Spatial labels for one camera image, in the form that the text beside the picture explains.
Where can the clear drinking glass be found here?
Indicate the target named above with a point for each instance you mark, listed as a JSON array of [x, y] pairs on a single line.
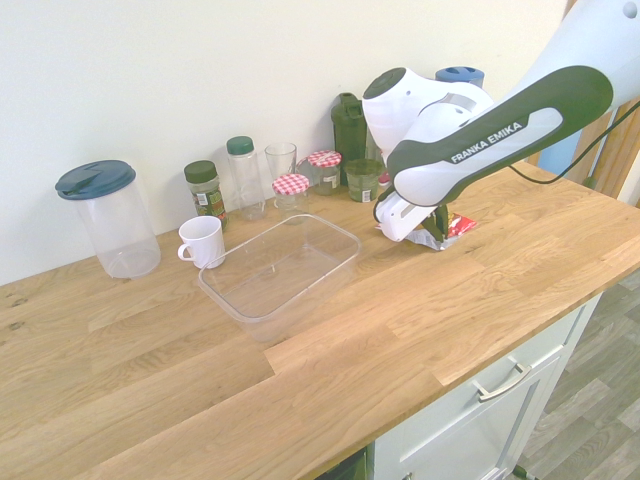
[[281, 160]]

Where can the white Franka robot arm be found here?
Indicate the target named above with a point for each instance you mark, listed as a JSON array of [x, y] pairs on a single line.
[[480, 130]]

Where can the wooden door frame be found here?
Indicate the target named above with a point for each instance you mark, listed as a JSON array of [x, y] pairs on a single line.
[[612, 160]]

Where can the clear canister, light blue lid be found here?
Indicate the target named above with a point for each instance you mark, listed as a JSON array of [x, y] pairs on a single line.
[[457, 75]]

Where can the dark green shaker bottle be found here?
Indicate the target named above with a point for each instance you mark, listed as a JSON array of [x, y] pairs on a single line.
[[350, 132]]

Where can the red and blue chip bag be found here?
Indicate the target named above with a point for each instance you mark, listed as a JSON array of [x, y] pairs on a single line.
[[457, 226]]

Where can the clear rectangular plastic container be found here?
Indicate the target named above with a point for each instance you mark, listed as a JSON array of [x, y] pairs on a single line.
[[280, 277]]

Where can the white mug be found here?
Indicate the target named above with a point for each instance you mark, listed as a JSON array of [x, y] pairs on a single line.
[[202, 242]]

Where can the tall clear canister, blue lid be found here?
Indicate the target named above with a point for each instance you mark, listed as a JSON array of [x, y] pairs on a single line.
[[117, 220]]

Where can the spice jar with dark lid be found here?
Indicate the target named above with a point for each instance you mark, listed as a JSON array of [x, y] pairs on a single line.
[[206, 195]]

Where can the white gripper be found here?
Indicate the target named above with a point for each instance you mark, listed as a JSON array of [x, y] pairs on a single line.
[[400, 220]]

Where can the clear bottle with green cap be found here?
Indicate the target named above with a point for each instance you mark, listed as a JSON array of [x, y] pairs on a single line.
[[245, 180]]

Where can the white cabinet drawer front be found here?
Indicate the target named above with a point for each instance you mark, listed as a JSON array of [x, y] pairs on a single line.
[[480, 425]]

